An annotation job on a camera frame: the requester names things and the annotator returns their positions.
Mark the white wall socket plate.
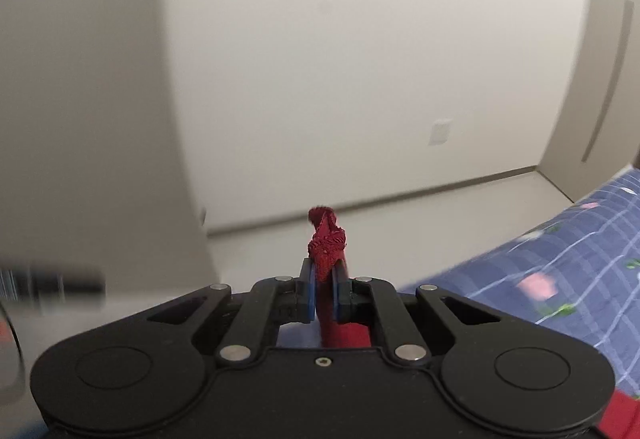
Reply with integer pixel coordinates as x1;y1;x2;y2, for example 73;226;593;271
429;119;453;146

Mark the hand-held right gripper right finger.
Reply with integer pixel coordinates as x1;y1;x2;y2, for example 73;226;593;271
332;259;502;366

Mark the beige wardrobe door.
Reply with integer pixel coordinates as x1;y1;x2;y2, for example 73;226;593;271
542;0;640;204

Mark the blue checked floral blanket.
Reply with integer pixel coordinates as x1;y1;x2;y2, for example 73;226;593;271
400;166;640;402

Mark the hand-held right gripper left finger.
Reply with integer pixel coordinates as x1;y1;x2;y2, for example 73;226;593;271
145;258;317;367

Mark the red knit garment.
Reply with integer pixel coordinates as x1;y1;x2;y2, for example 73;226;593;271
306;206;640;439

